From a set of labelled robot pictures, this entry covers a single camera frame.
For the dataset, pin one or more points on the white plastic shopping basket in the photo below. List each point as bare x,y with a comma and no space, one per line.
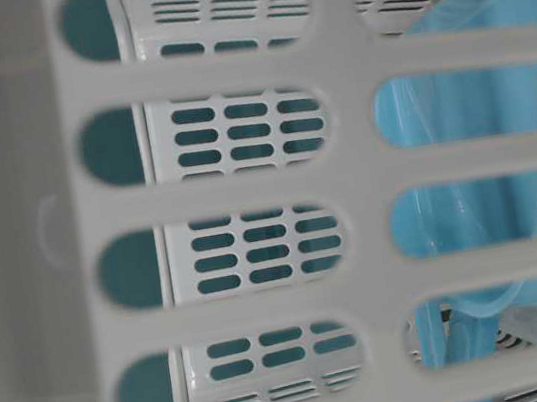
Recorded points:
62,340

